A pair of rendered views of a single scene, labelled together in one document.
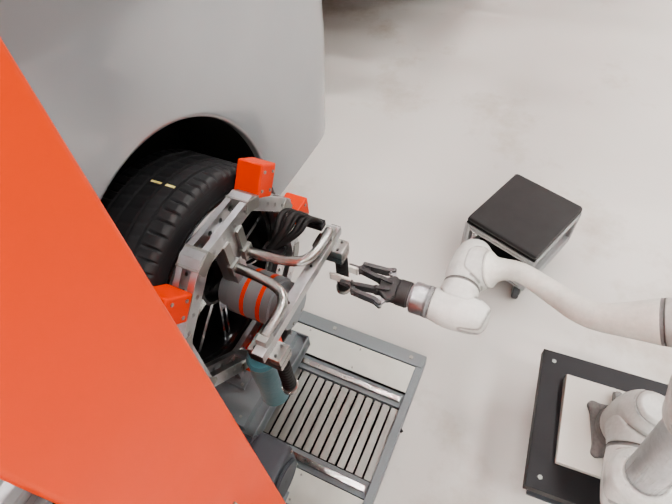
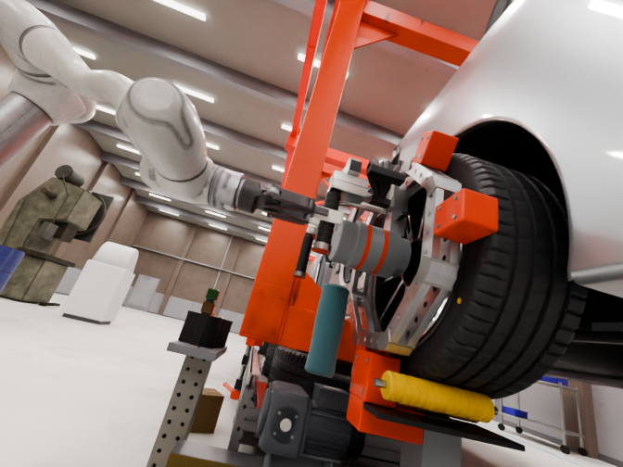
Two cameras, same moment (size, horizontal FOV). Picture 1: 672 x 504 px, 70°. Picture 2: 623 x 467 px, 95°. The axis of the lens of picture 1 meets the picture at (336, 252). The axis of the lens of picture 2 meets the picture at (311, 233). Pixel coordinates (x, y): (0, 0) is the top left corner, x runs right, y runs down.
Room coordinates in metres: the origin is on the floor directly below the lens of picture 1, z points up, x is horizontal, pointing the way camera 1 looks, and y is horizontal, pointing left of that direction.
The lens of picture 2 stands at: (1.32, -0.39, 0.56)
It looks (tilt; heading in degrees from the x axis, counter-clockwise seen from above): 20 degrees up; 145
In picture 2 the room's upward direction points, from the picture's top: 14 degrees clockwise
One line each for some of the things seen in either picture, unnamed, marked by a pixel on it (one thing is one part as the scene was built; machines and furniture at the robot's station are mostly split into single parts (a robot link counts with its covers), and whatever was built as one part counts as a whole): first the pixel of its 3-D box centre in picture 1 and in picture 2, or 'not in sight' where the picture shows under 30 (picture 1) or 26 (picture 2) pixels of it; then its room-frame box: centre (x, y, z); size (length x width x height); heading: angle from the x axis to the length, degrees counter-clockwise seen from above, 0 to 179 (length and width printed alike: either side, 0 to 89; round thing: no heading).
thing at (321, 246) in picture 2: (342, 273); (327, 220); (0.83, -0.01, 0.83); 0.04 x 0.04 x 0.16
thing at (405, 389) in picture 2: not in sight; (436, 397); (0.95, 0.30, 0.51); 0.29 x 0.06 x 0.06; 61
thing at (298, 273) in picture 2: (286, 374); (304, 255); (0.54, 0.15, 0.83); 0.04 x 0.04 x 0.16
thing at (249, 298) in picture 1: (262, 295); (368, 248); (0.76, 0.21, 0.85); 0.21 x 0.14 x 0.14; 61
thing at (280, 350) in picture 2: not in sight; (331, 383); (0.11, 0.81, 0.39); 0.66 x 0.66 x 0.24
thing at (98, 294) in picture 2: not in sight; (107, 281); (-5.63, -0.02, 0.75); 0.77 x 0.71 x 1.50; 156
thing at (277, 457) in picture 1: (235, 459); (318, 446); (0.52, 0.40, 0.26); 0.42 x 0.18 x 0.35; 61
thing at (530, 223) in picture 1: (516, 235); not in sight; (1.45, -0.86, 0.17); 0.43 x 0.36 x 0.34; 131
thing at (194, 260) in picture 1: (241, 287); (390, 255); (0.80, 0.27, 0.85); 0.54 x 0.07 x 0.54; 151
